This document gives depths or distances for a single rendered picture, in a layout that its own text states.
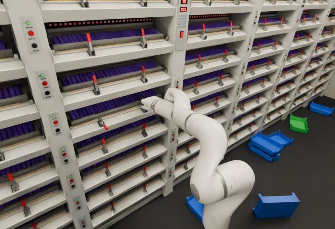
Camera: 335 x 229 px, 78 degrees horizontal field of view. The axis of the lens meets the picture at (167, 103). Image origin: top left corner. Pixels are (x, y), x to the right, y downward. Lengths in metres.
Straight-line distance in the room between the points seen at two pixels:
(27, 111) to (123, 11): 0.58
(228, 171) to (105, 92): 0.67
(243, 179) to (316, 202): 1.71
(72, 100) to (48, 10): 0.38
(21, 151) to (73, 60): 0.46
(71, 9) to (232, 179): 0.83
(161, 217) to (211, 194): 1.22
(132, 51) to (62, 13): 0.33
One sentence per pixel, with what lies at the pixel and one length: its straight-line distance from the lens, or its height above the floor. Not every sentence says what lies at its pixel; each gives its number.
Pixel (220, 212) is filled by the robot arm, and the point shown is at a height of 0.93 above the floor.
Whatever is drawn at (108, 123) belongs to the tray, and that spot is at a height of 0.94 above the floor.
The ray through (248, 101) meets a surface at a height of 0.59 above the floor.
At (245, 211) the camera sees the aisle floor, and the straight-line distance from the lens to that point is 2.04.
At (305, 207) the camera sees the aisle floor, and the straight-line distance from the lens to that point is 2.31.
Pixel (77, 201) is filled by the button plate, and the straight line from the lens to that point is 1.42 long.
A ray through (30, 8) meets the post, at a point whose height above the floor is 1.51.
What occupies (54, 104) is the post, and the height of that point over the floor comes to 1.14.
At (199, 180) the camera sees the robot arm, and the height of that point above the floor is 1.09.
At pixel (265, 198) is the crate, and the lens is 1.92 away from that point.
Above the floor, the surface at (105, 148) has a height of 0.78.
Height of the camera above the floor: 1.60
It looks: 30 degrees down
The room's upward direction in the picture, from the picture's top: 3 degrees clockwise
